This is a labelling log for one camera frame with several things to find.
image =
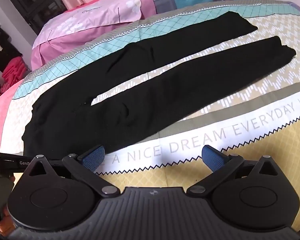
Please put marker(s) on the pink floral duvet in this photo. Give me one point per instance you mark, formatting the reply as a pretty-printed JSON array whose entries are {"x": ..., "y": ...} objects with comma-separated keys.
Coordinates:
[{"x": 89, "y": 25}]

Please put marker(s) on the dark window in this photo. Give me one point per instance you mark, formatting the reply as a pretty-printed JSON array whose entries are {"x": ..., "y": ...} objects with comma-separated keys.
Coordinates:
[{"x": 34, "y": 0}]

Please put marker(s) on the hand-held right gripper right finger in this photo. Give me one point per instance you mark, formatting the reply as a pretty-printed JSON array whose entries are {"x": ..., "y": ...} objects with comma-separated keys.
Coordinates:
[{"x": 213, "y": 157}]

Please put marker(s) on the red folded cloth pile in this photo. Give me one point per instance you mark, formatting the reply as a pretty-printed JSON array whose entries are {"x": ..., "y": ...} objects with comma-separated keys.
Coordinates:
[{"x": 13, "y": 73}]

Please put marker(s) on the pink bed sheet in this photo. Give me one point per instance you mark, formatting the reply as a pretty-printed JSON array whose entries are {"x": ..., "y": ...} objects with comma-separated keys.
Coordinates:
[{"x": 2, "y": 125}]

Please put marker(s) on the black pants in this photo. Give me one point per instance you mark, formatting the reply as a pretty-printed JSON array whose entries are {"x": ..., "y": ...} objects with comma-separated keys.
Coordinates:
[{"x": 165, "y": 92}]

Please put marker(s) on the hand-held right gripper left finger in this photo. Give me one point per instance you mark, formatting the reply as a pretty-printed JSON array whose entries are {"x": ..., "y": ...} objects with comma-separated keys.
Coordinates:
[{"x": 94, "y": 156}]

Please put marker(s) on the dark hanging clothes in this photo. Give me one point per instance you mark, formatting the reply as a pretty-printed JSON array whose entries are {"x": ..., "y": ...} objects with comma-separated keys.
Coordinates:
[{"x": 2, "y": 45}]

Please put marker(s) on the zigzag patterned blanket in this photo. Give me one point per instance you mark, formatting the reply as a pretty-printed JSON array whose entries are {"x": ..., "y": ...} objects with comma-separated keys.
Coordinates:
[{"x": 240, "y": 105}]

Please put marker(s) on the person's left hand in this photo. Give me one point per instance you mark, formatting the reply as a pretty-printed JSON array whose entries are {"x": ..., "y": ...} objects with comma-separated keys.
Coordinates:
[{"x": 3, "y": 226}]

